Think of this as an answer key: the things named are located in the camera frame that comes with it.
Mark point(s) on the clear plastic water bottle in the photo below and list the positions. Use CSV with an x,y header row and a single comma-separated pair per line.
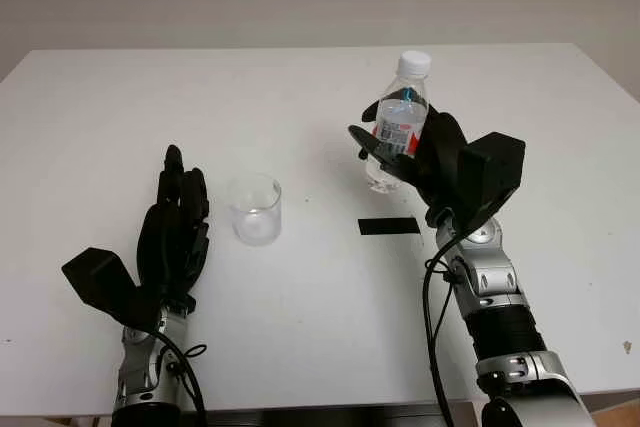
x,y
400,112

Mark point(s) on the clear plastic cup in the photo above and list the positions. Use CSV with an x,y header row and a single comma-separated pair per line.
x,y
255,217

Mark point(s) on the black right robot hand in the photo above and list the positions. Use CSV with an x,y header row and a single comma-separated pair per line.
x,y
440,162

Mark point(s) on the black tape strip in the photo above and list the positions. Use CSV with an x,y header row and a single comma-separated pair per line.
x,y
387,226

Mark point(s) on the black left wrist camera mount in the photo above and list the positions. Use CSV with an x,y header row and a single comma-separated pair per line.
x,y
105,287

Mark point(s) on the dark robot torso edge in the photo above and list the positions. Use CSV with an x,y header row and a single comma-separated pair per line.
x,y
325,417

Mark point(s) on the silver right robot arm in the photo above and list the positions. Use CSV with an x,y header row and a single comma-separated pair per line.
x,y
500,317

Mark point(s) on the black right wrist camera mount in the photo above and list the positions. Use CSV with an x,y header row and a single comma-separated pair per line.
x,y
492,172

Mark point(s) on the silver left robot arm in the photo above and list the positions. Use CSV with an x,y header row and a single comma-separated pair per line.
x,y
150,362

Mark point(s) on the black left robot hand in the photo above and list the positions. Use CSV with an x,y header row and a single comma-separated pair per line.
x,y
170,242

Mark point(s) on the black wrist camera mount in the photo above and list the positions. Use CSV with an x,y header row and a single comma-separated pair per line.
x,y
105,287
492,172

